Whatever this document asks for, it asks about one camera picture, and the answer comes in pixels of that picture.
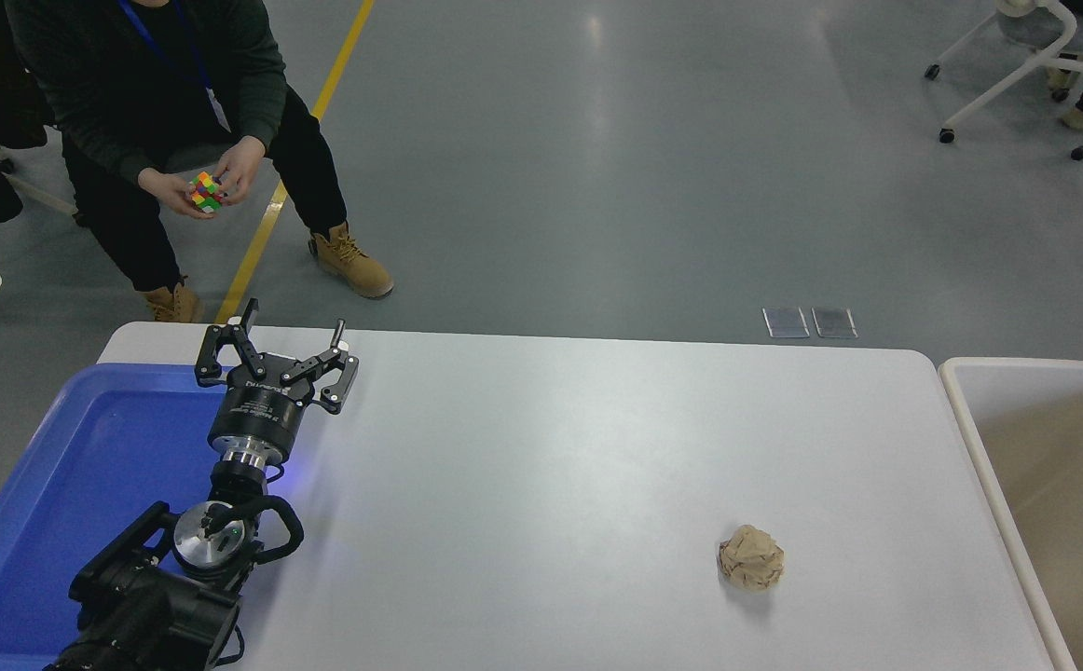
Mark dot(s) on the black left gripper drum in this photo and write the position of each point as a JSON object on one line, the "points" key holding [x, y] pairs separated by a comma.
{"points": [[257, 419]]}

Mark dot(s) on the multicoloured puzzle cube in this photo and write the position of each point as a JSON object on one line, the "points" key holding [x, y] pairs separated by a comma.
{"points": [[207, 192]]}

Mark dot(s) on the clear floor plate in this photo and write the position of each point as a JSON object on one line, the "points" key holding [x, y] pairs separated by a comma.
{"points": [[786, 322], [833, 322]]}

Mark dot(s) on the person's right hand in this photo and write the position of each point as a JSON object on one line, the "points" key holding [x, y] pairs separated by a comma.
{"points": [[167, 191]]}

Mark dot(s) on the person's left hand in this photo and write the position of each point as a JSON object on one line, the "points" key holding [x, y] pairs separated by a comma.
{"points": [[241, 166]]}

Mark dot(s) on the blue plastic tray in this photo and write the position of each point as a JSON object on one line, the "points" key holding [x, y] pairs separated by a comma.
{"points": [[85, 485]]}

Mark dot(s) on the seated person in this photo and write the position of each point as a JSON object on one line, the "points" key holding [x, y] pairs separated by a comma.
{"points": [[131, 84]]}

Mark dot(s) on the crumpled tan paper ball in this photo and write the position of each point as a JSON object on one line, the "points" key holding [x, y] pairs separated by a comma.
{"points": [[751, 559]]}

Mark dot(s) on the large pale bin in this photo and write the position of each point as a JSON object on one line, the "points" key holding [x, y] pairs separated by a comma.
{"points": [[1045, 485]]}

